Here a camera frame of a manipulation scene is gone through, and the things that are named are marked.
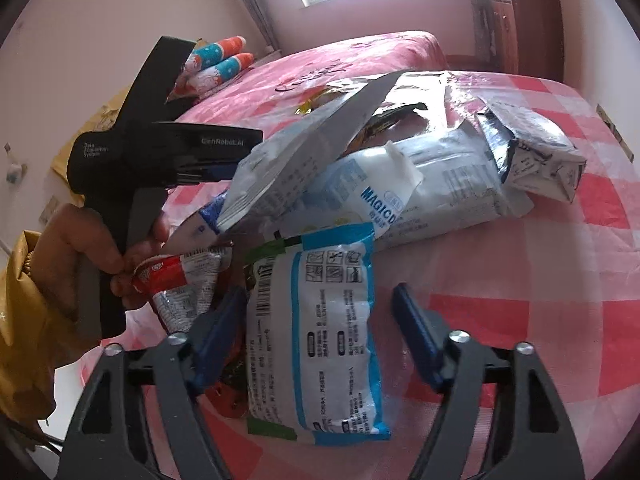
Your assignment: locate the wooden cabinet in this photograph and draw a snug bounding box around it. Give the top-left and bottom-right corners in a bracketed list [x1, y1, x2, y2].
[470, 0, 567, 77]

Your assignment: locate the yellow headboard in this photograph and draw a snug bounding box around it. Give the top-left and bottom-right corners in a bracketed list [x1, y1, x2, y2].
[50, 85, 132, 202]

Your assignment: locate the person's left forearm yellow sleeve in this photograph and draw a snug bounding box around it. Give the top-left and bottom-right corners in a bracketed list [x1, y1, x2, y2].
[0, 230, 103, 423]

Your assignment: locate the wall socket with plug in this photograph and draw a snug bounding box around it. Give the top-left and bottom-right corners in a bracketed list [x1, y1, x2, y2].
[0, 142, 27, 184]

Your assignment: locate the pink checked tablecloth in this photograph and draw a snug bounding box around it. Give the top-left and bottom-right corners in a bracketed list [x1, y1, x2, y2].
[75, 70, 640, 480]

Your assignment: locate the large white printed plastic bag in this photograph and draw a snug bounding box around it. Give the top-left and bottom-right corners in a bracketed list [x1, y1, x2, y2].
[300, 127, 534, 253]

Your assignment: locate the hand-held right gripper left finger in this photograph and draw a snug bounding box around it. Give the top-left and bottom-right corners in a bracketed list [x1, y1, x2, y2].
[57, 285, 248, 480]

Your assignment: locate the red noodle packet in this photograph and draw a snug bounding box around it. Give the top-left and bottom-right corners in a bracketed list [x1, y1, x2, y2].
[131, 247, 234, 334]

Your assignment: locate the blue and white packet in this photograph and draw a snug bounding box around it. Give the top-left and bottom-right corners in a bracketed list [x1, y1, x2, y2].
[244, 222, 394, 447]

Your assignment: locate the bed with pink sheet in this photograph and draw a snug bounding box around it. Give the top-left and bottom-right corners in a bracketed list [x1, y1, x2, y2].
[175, 30, 449, 127]

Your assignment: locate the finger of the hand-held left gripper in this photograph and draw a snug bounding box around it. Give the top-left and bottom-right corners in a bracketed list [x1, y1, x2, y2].
[171, 159, 239, 187]

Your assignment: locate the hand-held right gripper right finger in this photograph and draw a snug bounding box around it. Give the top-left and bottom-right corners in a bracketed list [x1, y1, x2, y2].
[391, 282, 587, 480]

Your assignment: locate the silver foil packet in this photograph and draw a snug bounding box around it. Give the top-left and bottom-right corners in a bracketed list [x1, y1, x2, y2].
[162, 71, 402, 257]

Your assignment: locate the person's left hand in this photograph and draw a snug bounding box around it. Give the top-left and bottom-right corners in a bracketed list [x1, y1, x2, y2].
[50, 205, 172, 311]

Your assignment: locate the small silver grey packet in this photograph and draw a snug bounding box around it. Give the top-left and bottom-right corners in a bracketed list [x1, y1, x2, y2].
[475, 95, 587, 205]

